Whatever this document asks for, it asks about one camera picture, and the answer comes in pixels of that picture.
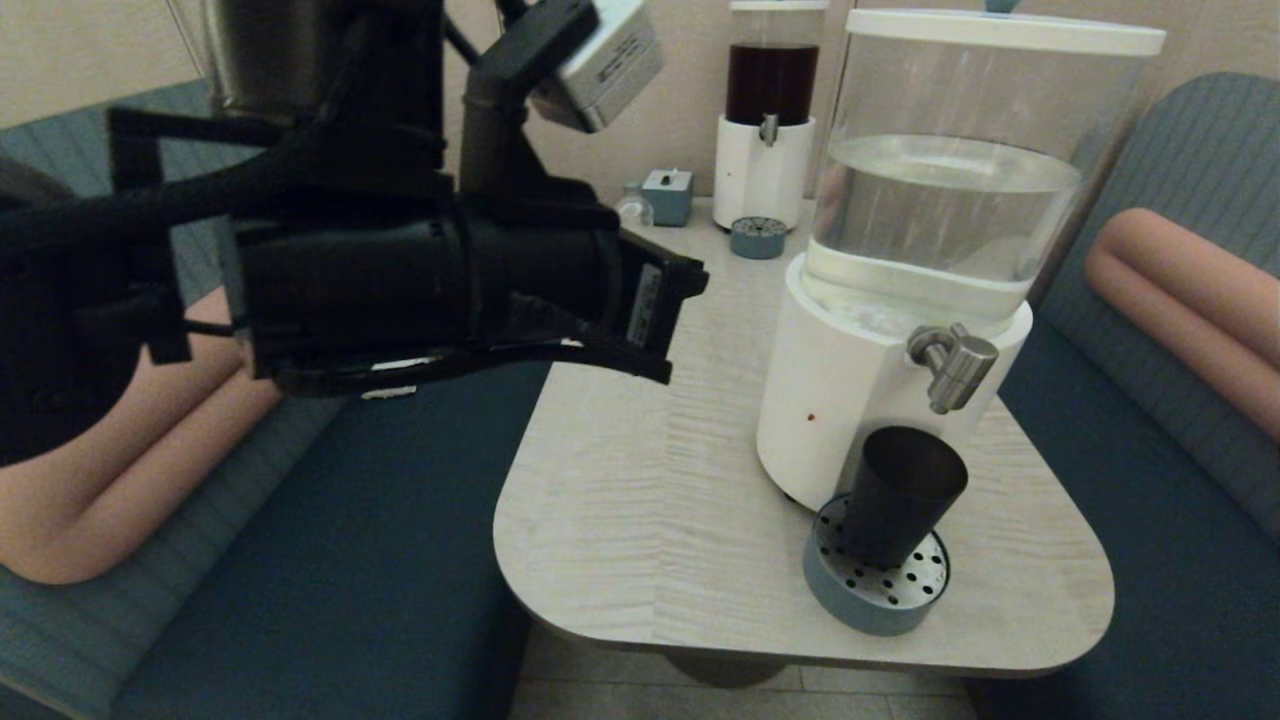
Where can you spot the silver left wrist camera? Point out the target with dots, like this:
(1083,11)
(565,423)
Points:
(605,65)

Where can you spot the silver metal dispenser tap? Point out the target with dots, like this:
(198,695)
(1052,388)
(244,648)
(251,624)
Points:
(955,365)

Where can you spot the teal upholstered booth bench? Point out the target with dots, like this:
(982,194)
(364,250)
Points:
(1180,560)
(350,560)

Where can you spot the teal tissue box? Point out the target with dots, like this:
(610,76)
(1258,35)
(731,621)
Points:
(667,198)

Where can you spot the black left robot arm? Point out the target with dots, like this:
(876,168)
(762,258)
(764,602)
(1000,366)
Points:
(60,330)

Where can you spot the small white dark-drink dispenser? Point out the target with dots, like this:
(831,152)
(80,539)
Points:
(765,170)

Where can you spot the large blue-grey perforated drip tray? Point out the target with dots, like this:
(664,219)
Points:
(860,605)

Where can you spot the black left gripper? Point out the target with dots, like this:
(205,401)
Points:
(420,290)

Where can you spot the beige table pedestal base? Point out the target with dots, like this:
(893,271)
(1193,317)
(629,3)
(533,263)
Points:
(725,672)

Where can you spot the large white clear water dispenser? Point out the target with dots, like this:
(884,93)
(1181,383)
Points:
(850,380)

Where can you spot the clear plastic bottle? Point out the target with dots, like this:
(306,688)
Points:
(636,208)

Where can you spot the dark smoky plastic cup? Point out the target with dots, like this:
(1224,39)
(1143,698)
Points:
(897,500)

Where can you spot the small blue-grey drip tray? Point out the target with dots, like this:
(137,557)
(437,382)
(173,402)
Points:
(758,240)

